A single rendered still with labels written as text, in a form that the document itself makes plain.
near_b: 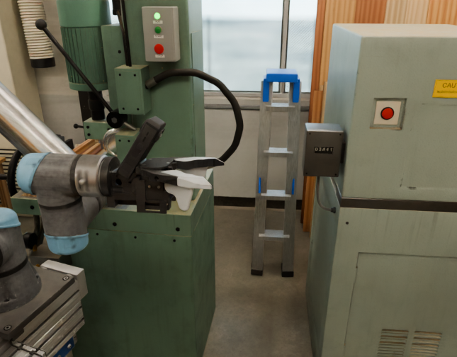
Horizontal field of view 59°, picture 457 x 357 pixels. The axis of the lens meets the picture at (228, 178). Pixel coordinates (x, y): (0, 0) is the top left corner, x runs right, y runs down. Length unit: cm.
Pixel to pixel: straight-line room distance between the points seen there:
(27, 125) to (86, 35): 70
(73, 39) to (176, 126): 46
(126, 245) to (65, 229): 82
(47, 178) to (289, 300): 178
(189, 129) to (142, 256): 52
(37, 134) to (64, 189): 19
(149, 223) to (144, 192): 82
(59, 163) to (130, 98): 68
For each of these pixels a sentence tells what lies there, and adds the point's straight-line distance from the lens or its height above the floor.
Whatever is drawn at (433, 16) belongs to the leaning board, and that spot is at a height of 140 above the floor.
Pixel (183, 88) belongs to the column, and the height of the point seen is 123.
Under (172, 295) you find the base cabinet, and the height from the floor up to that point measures 44.
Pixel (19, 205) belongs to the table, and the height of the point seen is 87.
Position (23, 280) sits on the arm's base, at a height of 88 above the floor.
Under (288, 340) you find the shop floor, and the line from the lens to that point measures 213.
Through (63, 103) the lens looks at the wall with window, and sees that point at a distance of 326.
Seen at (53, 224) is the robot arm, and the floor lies 113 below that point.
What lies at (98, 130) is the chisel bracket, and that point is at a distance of 166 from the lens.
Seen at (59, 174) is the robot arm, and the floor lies 123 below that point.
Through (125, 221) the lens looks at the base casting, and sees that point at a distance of 155.
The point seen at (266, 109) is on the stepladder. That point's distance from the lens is 216.
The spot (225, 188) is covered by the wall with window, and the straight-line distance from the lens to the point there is 313.
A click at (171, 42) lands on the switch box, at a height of 138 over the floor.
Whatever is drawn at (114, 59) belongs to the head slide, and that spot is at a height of 131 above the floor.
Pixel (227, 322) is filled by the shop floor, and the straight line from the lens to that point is 219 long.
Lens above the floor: 150
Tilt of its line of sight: 24 degrees down
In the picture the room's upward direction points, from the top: straight up
